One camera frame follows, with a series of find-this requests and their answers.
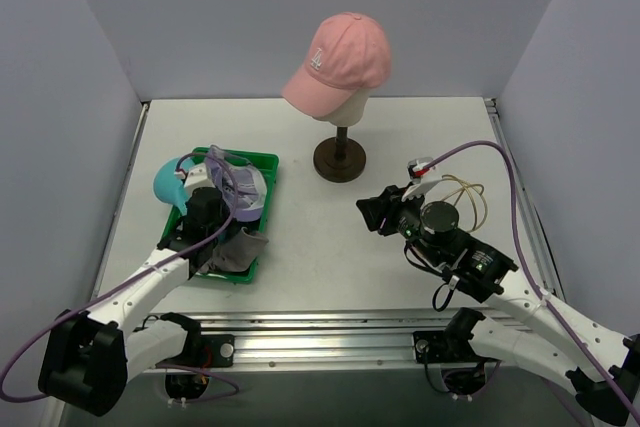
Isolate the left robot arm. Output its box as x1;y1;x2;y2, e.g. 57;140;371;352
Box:
38;188;237;417

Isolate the green plastic tray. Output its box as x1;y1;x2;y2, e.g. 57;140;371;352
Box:
161;147;279;284

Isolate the purple baseball cap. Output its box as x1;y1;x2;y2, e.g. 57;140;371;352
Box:
204;145;268;223

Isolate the gold wire hat frame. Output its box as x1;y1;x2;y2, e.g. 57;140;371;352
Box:
441;174;489;233

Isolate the pink baseball cap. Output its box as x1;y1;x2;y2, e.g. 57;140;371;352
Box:
281;12;392;118

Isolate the mannequin head stand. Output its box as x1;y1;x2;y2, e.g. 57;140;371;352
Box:
313;89;370;183

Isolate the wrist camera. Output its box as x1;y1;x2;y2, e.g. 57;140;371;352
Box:
401;157;442;202
174;164;214;202

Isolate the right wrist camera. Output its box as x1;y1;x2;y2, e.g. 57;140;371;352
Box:
401;157;442;202

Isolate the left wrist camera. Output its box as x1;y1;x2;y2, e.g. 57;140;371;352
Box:
174;164;214;202

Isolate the teal cap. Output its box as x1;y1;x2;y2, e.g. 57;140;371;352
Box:
152;157;197;215

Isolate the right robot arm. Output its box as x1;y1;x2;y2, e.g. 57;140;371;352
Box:
356;185;639;426

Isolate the grey cap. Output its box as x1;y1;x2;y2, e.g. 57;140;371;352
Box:
199;227;269;274

